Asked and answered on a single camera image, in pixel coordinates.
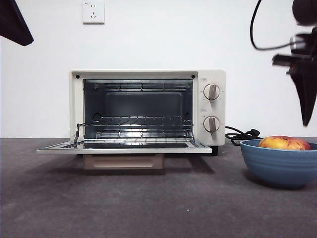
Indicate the beige oven knob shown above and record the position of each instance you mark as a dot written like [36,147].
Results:
[211,124]
[212,91]

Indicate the blue ribbed bowl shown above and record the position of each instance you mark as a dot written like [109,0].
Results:
[280,166]

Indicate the right wrist grey camera box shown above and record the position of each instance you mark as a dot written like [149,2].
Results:
[283,60]

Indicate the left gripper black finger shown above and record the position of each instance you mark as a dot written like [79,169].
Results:
[13,24]

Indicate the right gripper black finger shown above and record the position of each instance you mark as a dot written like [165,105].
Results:
[308,94]

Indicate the white wall socket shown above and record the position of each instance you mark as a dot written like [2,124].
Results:
[93,13]

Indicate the cream Toshiba toaster oven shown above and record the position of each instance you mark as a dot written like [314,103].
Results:
[213,74]

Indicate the red yellow apple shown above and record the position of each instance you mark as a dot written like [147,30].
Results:
[282,143]

